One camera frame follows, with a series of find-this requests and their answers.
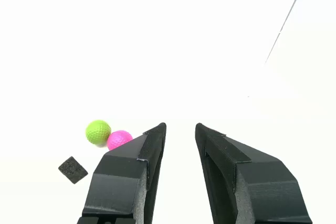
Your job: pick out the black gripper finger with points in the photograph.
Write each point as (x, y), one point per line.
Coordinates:
(262, 192)
(118, 182)

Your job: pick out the black foam box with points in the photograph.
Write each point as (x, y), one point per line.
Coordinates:
(73, 170)

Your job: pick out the pink golf ball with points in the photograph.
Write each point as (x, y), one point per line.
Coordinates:
(118, 139)

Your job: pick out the green golf ball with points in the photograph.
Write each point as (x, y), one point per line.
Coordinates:
(97, 131)

